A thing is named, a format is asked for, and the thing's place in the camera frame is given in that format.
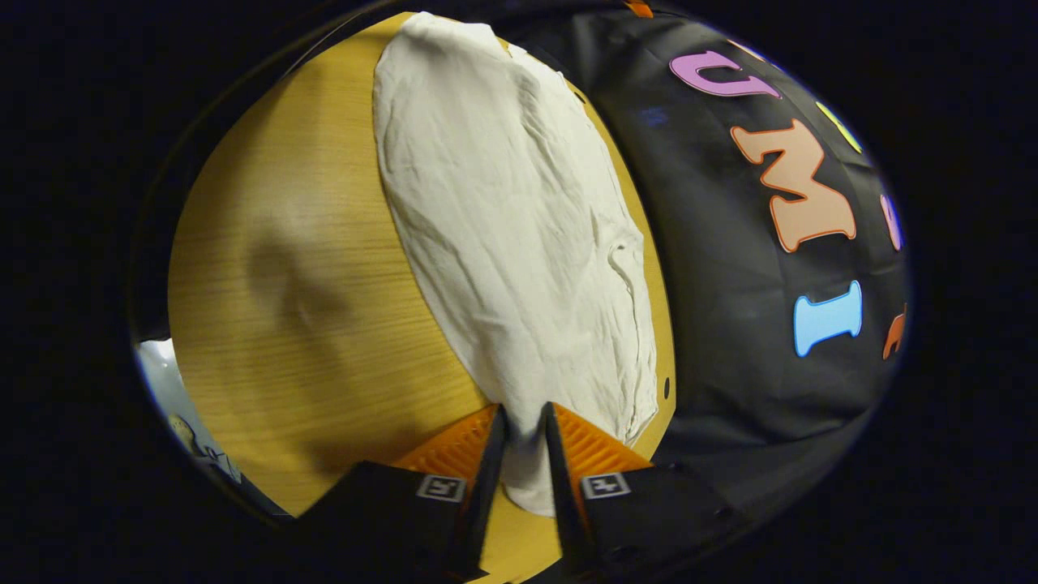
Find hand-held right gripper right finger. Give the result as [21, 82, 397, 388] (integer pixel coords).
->
[541, 401, 736, 582]

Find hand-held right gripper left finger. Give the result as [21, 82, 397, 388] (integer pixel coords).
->
[296, 404, 511, 583]

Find white jeans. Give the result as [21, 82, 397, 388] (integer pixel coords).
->
[373, 11, 660, 518]

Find black backdrop cloth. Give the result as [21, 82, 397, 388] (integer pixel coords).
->
[495, 0, 913, 520]

